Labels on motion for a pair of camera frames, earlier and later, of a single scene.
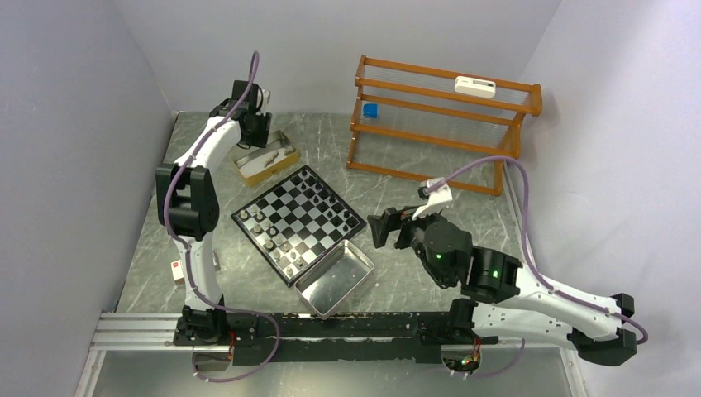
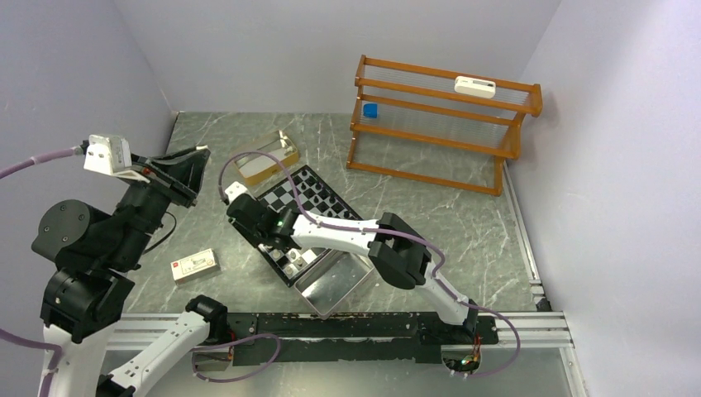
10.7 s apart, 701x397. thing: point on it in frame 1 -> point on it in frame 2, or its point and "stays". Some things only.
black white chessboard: x=298 y=222 stays
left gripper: x=262 y=139 -> x=178 y=174
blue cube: x=370 y=111 stays
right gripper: x=392 y=219 -> x=256 y=240
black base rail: x=273 y=339 stays
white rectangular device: x=474 y=87 stays
